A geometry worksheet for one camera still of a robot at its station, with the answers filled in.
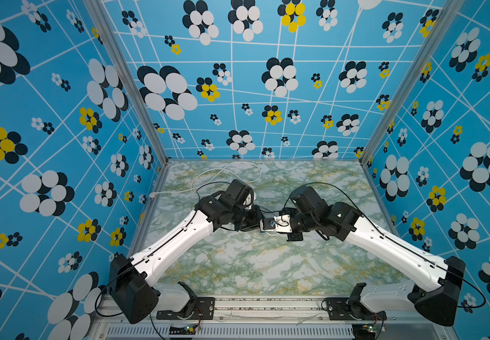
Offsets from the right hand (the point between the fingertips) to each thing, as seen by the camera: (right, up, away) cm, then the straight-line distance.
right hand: (276, 221), depth 72 cm
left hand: (-2, 0, 0) cm, 2 cm away
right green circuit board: (+30, -37, -1) cm, 47 cm away
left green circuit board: (-30, -36, -1) cm, 47 cm away
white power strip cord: (-60, +7, +37) cm, 70 cm away
